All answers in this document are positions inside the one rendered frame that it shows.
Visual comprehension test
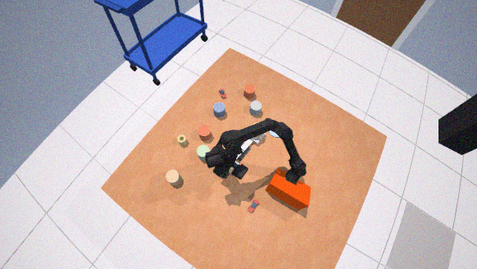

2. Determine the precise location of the blue cylinder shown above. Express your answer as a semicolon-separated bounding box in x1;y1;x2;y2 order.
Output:
213;102;225;117

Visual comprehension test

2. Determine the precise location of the pale blue round dish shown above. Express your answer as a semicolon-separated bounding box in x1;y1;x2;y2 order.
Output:
269;131;279;138

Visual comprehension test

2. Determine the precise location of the orange cylinder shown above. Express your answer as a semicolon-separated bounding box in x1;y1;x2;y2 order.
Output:
243;84;256;99
198;125;211;141

